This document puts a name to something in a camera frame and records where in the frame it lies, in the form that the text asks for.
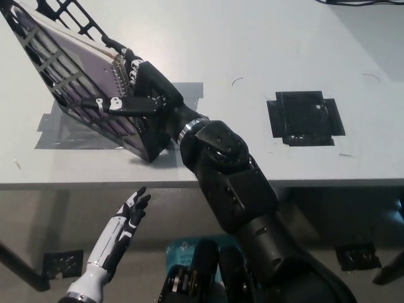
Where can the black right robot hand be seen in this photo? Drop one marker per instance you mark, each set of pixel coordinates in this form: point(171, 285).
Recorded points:
point(158, 91)

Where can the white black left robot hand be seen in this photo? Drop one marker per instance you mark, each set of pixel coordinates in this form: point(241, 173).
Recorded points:
point(116, 236)

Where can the purple spiral notebook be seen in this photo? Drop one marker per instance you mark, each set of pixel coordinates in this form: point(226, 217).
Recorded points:
point(91, 63)

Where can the black mesh file shelf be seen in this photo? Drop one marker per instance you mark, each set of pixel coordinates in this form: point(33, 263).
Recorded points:
point(151, 142)

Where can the black floor tape patch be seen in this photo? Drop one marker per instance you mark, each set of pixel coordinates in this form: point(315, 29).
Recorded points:
point(358, 257)
point(63, 265)

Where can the teal cardboard box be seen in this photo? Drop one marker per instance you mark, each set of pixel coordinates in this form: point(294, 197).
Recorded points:
point(176, 249)

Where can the black table leg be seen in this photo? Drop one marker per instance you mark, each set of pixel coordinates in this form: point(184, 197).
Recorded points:
point(25, 269)
point(389, 268)

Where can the black tape square patch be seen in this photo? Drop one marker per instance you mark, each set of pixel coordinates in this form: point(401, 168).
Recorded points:
point(300, 116)

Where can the grey duct tape patch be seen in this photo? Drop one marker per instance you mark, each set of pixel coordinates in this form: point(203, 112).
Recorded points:
point(189, 90)

